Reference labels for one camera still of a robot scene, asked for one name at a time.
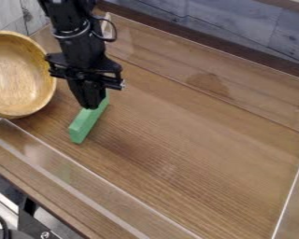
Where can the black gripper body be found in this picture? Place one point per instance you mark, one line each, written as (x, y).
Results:
(82, 63)

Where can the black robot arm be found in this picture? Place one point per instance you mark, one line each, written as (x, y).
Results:
(70, 14)

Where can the clear acrylic tray wall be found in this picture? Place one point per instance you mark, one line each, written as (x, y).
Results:
(193, 157)

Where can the black metal table bracket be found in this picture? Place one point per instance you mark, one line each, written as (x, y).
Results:
(30, 225)

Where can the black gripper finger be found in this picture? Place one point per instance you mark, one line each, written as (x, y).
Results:
(76, 87)
(96, 95)

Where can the green rectangular stick block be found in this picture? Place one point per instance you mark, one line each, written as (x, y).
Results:
(84, 121)

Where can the wooden bowl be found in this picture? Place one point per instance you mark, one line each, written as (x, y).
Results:
(27, 86)

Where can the clear acrylic corner bracket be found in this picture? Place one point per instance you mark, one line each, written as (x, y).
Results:
(110, 32)

